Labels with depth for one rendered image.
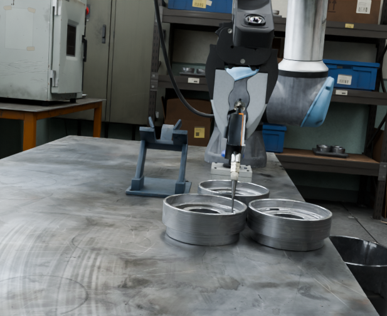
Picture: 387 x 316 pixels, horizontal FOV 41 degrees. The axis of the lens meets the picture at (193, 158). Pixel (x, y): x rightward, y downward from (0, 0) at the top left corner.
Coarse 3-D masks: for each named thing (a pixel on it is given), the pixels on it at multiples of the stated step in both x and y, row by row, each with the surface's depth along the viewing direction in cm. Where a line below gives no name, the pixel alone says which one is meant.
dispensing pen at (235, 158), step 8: (240, 104) 71; (240, 112) 71; (232, 120) 68; (240, 120) 68; (232, 128) 68; (240, 128) 68; (232, 136) 67; (240, 136) 67; (232, 144) 67; (240, 144) 67; (232, 152) 68; (240, 152) 68; (232, 160) 68; (240, 160) 68; (232, 168) 67; (232, 176) 67; (232, 184) 67; (232, 192) 66; (232, 200) 66; (232, 208) 65
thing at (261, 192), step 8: (200, 184) 77; (208, 184) 80; (216, 184) 81; (224, 184) 82; (240, 184) 82; (248, 184) 81; (256, 184) 80; (200, 192) 75; (208, 192) 74; (216, 192) 73; (224, 192) 79; (240, 192) 79; (256, 192) 80; (264, 192) 78; (240, 200) 72; (248, 200) 72
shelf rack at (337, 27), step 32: (160, 0) 400; (384, 0) 438; (352, 32) 395; (384, 32) 394; (160, 64) 442; (352, 96) 402; (384, 96) 400; (160, 128) 465; (384, 128) 407; (288, 160) 412; (320, 160) 410; (352, 160) 417; (384, 160) 407
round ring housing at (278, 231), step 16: (256, 208) 70; (272, 208) 71; (288, 208) 71; (304, 208) 71; (320, 208) 69; (256, 224) 64; (272, 224) 62; (288, 224) 62; (304, 224) 62; (320, 224) 62; (256, 240) 65; (272, 240) 63; (288, 240) 62; (304, 240) 62; (320, 240) 64
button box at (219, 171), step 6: (216, 162) 95; (216, 168) 90; (222, 168) 90; (228, 168) 91; (240, 168) 92; (246, 168) 92; (216, 174) 89; (222, 174) 89; (228, 174) 89; (240, 174) 89; (246, 174) 89; (240, 180) 89; (246, 180) 89
